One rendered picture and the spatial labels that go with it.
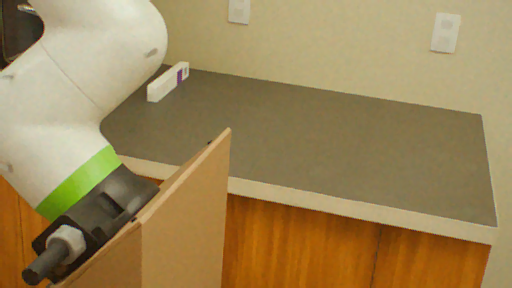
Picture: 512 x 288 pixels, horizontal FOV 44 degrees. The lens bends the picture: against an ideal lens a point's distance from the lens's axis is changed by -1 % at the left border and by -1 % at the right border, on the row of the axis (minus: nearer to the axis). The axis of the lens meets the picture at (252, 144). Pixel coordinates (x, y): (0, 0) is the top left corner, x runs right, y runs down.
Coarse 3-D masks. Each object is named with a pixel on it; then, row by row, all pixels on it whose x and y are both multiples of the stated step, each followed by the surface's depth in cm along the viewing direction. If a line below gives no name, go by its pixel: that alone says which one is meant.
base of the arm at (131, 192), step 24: (120, 168) 84; (96, 192) 80; (120, 192) 81; (144, 192) 82; (72, 216) 75; (96, 216) 77; (120, 216) 79; (48, 240) 74; (72, 240) 73; (96, 240) 75; (48, 264) 70; (72, 264) 77
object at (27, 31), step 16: (0, 0) 172; (16, 0) 168; (0, 16) 174; (16, 16) 170; (32, 16) 166; (0, 32) 176; (16, 32) 172; (32, 32) 168; (0, 48) 178; (16, 48) 174
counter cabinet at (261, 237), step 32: (0, 192) 164; (0, 224) 169; (32, 224) 166; (256, 224) 147; (288, 224) 145; (320, 224) 143; (352, 224) 141; (384, 224) 138; (0, 256) 173; (32, 256) 170; (224, 256) 153; (256, 256) 150; (288, 256) 148; (320, 256) 146; (352, 256) 144; (384, 256) 141; (416, 256) 139; (448, 256) 137; (480, 256) 135
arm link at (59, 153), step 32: (32, 64) 79; (0, 96) 78; (32, 96) 78; (64, 96) 78; (0, 128) 78; (32, 128) 78; (64, 128) 80; (96, 128) 84; (0, 160) 79; (32, 160) 78; (64, 160) 79; (96, 160) 81; (32, 192) 80; (64, 192) 79
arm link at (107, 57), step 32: (32, 0) 80; (64, 0) 78; (96, 0) 78; (128, 0) 80; (64, 32) 79; (96, 32) 78; (128, 32) 79; (160, 32) 82; (64, 64) 78; (96, 64) 78; (128, 64) 80; (160, 64) 85; (96, 96) 80
